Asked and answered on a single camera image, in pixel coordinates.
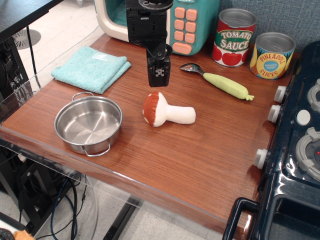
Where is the black desk at left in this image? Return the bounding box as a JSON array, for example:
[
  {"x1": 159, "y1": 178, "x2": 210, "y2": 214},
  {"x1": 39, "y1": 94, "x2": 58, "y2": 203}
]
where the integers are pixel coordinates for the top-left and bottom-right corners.
[{"x1": 0, "y1": 0, "x2": 62, "y2": 43}]

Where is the blue cable on floor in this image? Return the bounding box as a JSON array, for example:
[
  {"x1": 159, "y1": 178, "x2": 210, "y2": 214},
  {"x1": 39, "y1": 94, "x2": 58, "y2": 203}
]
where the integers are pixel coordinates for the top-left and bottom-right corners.
[{"x1": 49, "y1": 178, "x2": 78, "y2": 240}]

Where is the tomato sauce can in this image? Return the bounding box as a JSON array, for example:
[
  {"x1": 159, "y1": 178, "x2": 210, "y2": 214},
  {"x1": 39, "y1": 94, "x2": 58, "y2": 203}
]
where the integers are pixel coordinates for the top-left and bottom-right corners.
[{"x1": 212, "y1": 8, "x2": 257, "y2": 67}]

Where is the clear acrylic table guard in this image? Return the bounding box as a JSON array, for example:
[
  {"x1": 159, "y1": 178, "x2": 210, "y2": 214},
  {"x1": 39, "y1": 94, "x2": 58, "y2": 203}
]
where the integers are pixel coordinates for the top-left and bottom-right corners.
[{"x1": 0, "y1": 34, "x2": 258, "y2": 231}]

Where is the stainless steel pot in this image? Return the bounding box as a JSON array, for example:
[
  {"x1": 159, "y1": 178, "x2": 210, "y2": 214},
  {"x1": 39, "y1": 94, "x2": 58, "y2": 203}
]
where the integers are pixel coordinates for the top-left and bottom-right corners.
[{"x1": 54, "y1": 91, "x2": 123, "y2": 157}]

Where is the black cable on floor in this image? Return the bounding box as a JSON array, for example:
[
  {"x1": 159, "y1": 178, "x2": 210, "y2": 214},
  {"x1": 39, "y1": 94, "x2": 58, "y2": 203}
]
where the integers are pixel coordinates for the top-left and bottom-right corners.
[{"x1": 34, "y1": 174, "x2": 88, "y2": 240}]

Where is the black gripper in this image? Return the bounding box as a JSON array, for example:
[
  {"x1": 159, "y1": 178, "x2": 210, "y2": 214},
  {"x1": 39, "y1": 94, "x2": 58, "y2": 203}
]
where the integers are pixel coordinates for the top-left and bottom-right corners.
[{"x1": 125, "y1": 0, "x2": 173, "y2": 87}]

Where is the dark blue toy stove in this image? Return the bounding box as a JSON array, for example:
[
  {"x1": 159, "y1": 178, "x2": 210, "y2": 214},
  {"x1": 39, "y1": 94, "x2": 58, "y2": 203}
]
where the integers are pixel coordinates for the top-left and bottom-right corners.
[{"x1": 223, "y1": 41, "x2": 320, "y2": 240}]

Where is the pineapple slices can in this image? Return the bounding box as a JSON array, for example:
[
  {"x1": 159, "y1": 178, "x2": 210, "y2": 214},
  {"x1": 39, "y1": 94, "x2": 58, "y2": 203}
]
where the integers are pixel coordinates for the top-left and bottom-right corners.
[{"x1": 249, "y1": 32, "x2": 296, "y2": 80}]

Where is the folded teal cloth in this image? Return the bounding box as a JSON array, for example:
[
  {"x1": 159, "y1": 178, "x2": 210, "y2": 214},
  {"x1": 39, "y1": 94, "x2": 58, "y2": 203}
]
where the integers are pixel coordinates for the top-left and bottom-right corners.
[{"x1": 51, "y1": 46, "x2": 131, "y2": 95}]

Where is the toy microwave oven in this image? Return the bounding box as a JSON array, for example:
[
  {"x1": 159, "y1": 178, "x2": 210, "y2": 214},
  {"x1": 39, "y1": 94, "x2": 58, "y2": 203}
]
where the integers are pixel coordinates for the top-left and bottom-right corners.
[{"x1": 94, "y1": 0, "x2": 220, "y2": 56}]

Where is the plush mushroom toy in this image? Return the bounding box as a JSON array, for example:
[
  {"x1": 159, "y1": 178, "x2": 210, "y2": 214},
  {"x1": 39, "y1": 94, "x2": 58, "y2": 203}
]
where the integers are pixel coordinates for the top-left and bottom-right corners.
[{"x1": 142, "y1": 91, "x2": 196, "y2": 127}]

